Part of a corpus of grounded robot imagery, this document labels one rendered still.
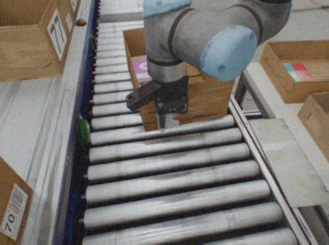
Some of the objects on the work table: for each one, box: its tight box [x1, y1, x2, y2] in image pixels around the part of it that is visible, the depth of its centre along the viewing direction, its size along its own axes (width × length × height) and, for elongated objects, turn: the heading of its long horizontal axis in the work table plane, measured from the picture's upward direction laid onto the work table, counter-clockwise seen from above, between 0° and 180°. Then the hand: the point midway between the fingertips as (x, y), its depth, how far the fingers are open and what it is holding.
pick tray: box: [259, 39, 329, 104], centre depth 89 cm, size 28×38×10 cm
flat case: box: [282, 63, 315, 83], centre depth 92 cm, size 14×19×2 cm
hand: (160, 128), depth 67 cm, fingers closed
